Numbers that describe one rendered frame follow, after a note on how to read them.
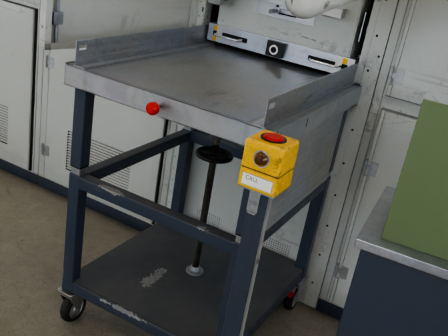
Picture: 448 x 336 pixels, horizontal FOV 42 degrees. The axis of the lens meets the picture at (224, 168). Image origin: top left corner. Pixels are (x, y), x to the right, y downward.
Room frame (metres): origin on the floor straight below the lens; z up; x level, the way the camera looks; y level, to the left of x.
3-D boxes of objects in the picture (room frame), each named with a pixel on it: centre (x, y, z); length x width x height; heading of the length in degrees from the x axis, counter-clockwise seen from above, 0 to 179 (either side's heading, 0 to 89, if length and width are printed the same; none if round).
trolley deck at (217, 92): (1.68, 0.04, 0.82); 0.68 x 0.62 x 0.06; 155
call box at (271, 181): (1.04, -0.08, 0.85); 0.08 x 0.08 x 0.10; 65
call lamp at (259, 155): (1.00, -0.06, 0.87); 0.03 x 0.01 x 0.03; 65
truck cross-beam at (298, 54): (2.00, -0.11, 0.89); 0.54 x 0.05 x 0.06; 65
